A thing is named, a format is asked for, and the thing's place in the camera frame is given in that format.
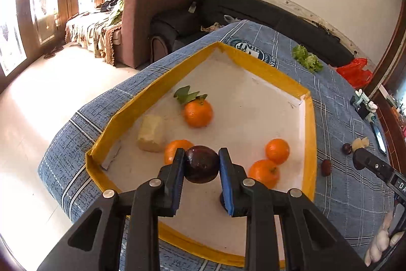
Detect black smartphone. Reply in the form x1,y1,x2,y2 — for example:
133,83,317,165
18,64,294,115
370,122,388,154

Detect pale yellow block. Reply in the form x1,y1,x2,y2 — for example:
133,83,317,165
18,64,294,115
137,115,166,153

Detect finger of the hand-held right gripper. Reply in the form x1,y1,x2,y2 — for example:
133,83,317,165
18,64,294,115
353,147,395,184

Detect white tray with yellow rim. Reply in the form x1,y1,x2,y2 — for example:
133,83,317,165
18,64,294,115
86,42,318,268

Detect dark wooden door frame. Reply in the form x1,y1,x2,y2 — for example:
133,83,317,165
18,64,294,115
369,0,406,100

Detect mandarin with green leaves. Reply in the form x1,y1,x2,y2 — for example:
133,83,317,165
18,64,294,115
174,86,213,128

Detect dark slippers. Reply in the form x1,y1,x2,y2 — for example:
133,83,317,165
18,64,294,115
43,45,64,59

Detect small beige cloth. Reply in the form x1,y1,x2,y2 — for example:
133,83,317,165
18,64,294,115
200,22,226,33

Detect small green white device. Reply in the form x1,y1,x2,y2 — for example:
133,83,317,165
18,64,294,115
350,90,378,122

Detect small beige chunk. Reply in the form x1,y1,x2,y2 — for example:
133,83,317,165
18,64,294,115
353,137,370,150

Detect brown armchair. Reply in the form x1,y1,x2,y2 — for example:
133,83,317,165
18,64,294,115
112,0,205,68

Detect orange mandarin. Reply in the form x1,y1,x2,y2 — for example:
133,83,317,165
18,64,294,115
248,159,280,189
265,138,290,165
164,140,195,165

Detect pile of clothes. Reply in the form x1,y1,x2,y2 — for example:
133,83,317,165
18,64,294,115
97,0,124,24

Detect green leafy vegetable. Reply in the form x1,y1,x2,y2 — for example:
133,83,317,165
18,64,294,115
291,45,324,73

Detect person's right hand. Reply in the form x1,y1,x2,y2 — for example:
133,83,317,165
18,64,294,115
364,211,404,267

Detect reddish wooden cabinet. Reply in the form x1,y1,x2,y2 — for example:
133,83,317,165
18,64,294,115
373,85,406,176

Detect sofa with patterned cover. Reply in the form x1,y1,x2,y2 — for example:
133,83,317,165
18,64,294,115
65,9,124,65

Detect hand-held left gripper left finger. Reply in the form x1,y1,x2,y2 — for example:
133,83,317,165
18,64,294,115
36,148,186,271

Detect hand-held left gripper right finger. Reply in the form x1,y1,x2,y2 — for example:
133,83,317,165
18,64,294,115
218,147,365,271

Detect red plastic bag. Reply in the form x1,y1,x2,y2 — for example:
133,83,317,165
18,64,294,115
335,58,374,88

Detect black sofa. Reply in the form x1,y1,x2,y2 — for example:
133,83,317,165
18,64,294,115
150,0,356,67

